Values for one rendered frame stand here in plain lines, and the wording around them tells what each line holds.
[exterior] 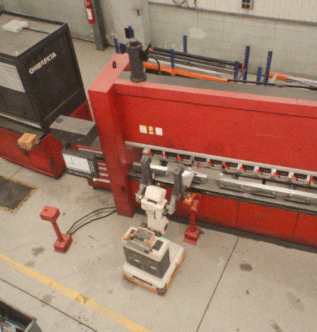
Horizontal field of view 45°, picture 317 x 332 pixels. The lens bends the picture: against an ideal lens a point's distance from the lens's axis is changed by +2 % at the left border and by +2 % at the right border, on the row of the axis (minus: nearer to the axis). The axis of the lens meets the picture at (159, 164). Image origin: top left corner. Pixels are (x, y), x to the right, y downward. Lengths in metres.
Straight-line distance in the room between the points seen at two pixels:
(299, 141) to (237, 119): 0.70
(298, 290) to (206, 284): 1.14
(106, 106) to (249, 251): 2.79
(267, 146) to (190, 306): 2.20
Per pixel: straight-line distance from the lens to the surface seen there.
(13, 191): 6.96
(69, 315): 5.37
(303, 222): 5.28
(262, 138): 4.49
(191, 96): 4.29
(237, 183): 5.07
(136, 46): 4.32
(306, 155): 4.60
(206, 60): 6.61
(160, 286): 5.02
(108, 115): 4.63
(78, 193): 6.53
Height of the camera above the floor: 4.67
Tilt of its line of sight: 44 degrees down
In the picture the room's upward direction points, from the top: 6 degrees counter-clockwise
